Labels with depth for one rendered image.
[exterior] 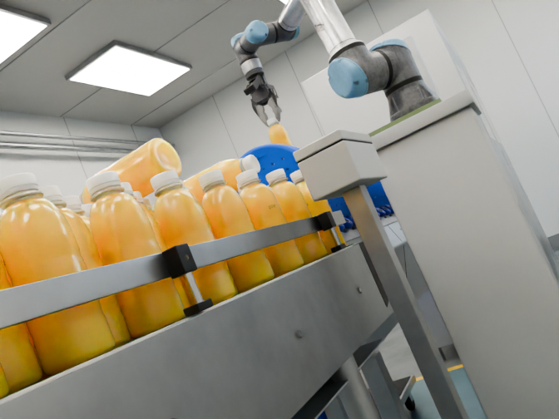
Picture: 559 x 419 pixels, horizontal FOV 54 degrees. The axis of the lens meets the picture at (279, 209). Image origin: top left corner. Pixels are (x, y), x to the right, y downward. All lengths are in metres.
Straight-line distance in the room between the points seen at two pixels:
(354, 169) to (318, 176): 0.07
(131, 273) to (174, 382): 0.12
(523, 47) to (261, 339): 5.99
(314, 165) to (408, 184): 0.57
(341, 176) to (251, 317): 0.38
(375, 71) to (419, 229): 0.45
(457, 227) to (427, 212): 0.09
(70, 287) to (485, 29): 6.24
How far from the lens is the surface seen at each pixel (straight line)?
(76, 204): 0.73
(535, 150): 6.41
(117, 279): 0.59
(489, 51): 6.54
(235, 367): 0.66
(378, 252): 1.07
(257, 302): 0.74
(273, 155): 1.43
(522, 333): 1.57
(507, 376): 1.60
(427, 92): 1.66
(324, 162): 1.00
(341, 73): 1.58
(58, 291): 0.53
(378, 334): 1.54
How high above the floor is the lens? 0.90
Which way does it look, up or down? 6 degrees up
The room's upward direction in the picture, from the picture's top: 23 degrees counter-clockwise
